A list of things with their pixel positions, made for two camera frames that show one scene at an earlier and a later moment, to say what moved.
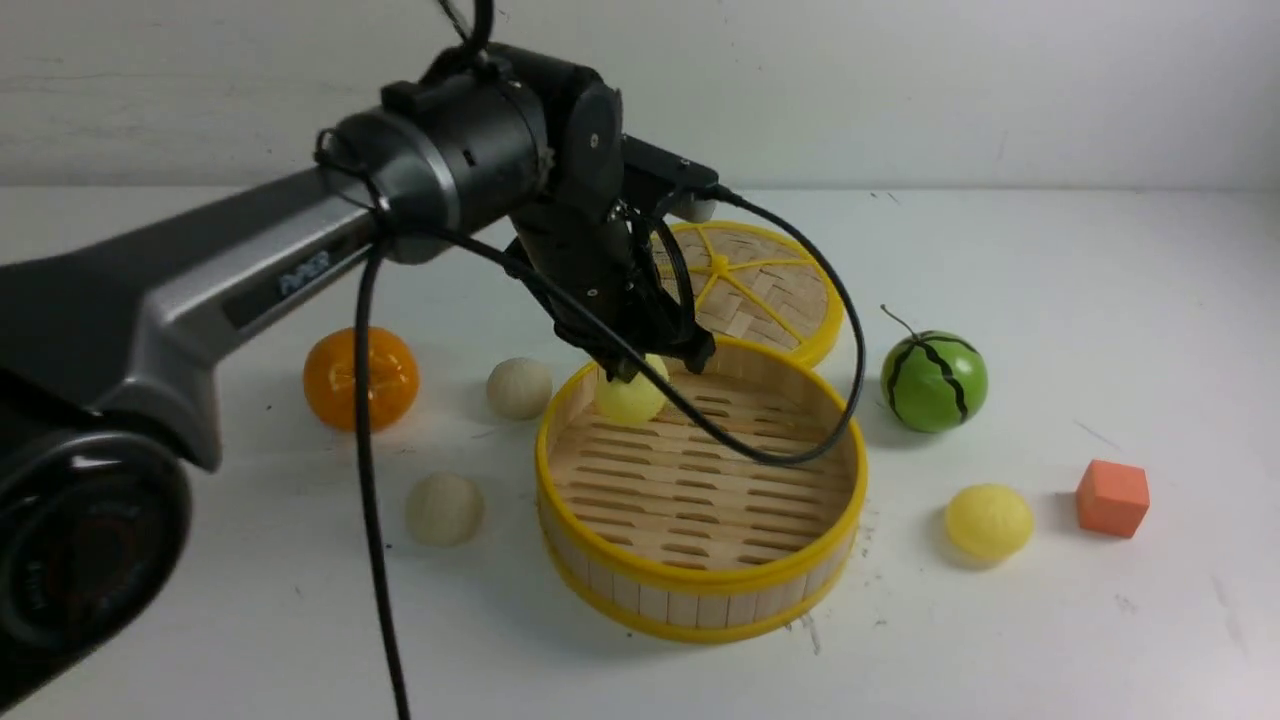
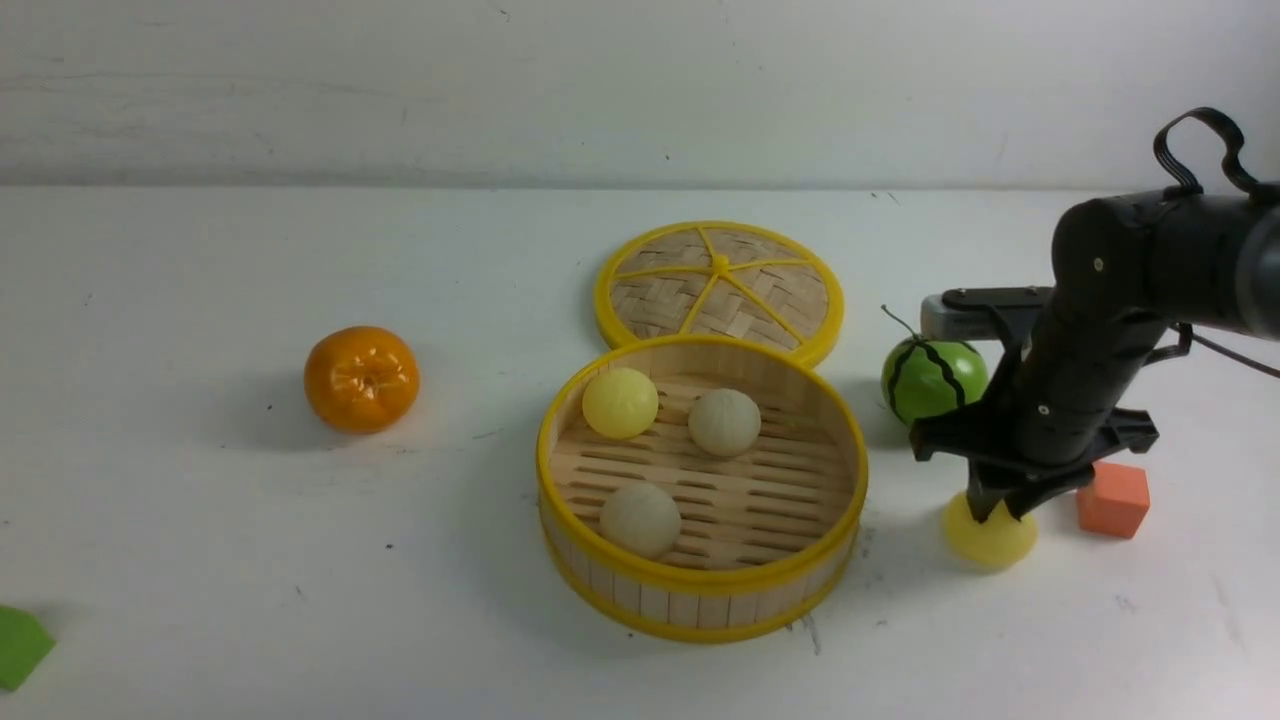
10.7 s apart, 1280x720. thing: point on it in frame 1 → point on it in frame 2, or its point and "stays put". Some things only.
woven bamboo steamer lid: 753,287 stays put
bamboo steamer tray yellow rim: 732,516 stays put
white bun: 444,509 → 641,520
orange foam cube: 1112,497 stays put
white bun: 519,388 → 724,422
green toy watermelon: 934,380 stays put
